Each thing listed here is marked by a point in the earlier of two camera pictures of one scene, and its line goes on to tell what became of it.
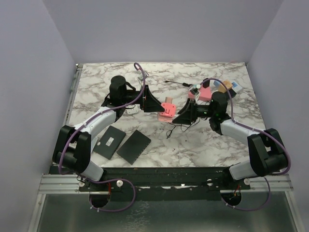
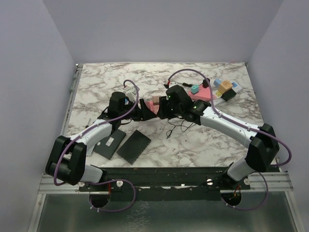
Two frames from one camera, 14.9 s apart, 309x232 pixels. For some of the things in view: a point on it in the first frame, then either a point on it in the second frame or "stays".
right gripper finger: (185, 106) → (163, 102)
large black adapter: (232, 93) stays
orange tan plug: (222, 89) stays
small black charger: (206, 83) stays
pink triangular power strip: (203, 94) stays
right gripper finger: (184, 118) → (162, 112)
